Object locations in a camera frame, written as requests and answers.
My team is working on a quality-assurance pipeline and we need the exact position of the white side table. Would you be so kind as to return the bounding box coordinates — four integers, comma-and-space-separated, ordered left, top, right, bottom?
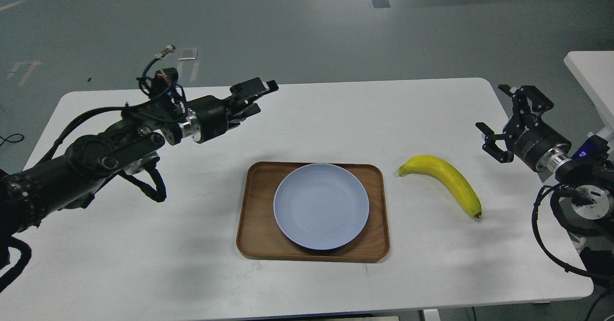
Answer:
564, 50, 614, 142

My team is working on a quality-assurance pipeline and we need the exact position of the yellow banana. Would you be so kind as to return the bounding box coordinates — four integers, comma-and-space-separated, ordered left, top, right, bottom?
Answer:
397, 155, 483, 219

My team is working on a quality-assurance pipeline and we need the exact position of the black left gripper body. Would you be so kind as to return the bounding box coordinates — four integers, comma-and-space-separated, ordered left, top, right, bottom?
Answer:
179, 96, 240, 143

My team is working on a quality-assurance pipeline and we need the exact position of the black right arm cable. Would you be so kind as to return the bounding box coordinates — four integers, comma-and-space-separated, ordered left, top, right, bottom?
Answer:
531, 184, 614, 280

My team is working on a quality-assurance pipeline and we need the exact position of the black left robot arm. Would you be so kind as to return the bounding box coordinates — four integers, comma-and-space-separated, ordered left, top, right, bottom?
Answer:
1, 73, 279, 290

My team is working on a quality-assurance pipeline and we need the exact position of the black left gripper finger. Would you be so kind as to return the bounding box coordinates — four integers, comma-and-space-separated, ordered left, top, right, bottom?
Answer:
230, 102, 261, 126
225, 77, 279, 107

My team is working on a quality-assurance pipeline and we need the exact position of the brown wooden tray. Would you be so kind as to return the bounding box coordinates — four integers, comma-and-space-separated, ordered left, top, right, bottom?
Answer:
236, 161, 390, 263

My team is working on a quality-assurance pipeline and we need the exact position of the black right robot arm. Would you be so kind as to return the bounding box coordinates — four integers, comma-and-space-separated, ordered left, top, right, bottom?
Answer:
476, 84, 613, 286

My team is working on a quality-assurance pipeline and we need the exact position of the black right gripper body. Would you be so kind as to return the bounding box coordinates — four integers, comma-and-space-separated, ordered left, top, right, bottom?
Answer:
504, 116, 571, 172

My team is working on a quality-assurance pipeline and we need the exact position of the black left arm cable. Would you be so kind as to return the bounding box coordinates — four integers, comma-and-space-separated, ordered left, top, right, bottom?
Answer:
118, 158, 167, 203

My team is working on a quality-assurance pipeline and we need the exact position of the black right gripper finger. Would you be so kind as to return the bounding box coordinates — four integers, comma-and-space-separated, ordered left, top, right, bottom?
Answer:
475, 122, 514, 164
498, 83, 554, 119

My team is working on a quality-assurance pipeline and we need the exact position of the light blue round plate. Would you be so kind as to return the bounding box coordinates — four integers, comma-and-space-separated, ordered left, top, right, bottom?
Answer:
273, 163, 370, 250

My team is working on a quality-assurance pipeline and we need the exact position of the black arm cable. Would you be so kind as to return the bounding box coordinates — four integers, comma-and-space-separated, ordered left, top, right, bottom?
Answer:
118, 158, 167, 203
531, 184, 614, 280

